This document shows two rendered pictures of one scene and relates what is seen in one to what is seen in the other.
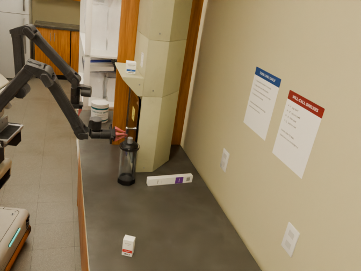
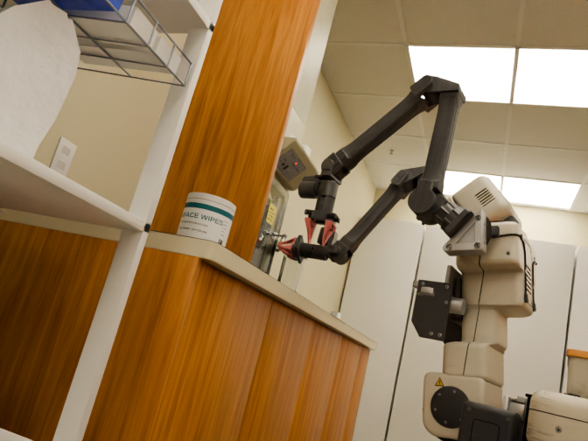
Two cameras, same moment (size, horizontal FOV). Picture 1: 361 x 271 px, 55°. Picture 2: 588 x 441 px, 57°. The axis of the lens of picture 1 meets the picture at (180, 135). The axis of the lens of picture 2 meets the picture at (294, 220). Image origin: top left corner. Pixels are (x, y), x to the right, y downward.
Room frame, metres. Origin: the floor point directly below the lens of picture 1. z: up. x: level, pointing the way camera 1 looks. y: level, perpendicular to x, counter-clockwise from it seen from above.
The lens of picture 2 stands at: (3.34, 1.74, 0.74)
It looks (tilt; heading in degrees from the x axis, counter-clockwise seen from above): 14 degrees up; 222
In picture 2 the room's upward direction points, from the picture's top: 14 degrees clockwise
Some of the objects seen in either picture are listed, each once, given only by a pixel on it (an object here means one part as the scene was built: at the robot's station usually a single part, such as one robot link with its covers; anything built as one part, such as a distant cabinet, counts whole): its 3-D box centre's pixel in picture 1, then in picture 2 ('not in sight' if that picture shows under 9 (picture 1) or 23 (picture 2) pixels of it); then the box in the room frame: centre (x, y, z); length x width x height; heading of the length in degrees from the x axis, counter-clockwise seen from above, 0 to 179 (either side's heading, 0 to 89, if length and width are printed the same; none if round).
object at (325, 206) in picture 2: (74, 100); (324, 208); (2.08, 0.70, 1.21); 0.10 x 0.07 x 0.07; 111
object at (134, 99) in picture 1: (132, 122); (263, 228); (1.92, 0.30, 1.19); 0.30 x 0.01 x 0.40; 20
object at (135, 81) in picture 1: (127, 78); (292, 165); (1.90, 0.34, 1.46); 0.32 x 0.12 x 0.10; 21
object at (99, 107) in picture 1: (99, 111); (205, 227); (2.47, 0.64, 1.02); 0.13 x 0.13 x 0.15
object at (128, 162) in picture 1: (128, 162); (289, 278); (1.66, 0.26, 1.06); 0.11 x 0.11 x 0.21
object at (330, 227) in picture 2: not in sight; (321, 230); (2.08, 0.71, 1.14); 0.07 x 0.07 x 0.09; 21
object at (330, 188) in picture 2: (76, 91); (326, 191); (2.08, 0.70, 1.27); 0.07 x 0.06 x 0.07; 97
